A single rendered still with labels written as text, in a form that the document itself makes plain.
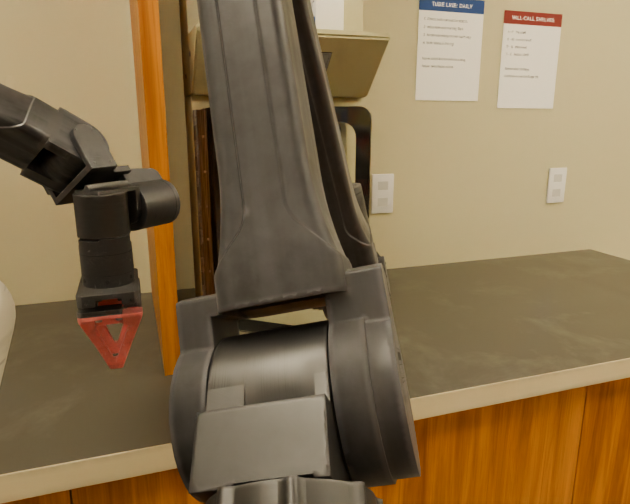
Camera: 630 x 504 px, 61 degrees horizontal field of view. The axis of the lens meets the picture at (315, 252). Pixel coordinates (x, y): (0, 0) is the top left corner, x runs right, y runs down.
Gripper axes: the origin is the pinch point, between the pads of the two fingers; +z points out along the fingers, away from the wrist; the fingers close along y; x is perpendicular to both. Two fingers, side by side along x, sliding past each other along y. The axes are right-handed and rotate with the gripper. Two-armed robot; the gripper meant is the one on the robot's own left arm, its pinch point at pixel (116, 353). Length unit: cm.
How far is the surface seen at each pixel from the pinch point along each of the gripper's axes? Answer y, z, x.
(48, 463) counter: 4.0, 15.5, 9.7
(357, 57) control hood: 25, -38, -42
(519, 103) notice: 76, -32, -118
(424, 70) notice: 76, -41, -84
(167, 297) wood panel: 24.3, 1.5, -7.5
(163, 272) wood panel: 24.3, -2.9, -7.2
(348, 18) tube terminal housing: 33, -45, -43
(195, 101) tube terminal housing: 33.3, -30.4, -15.0
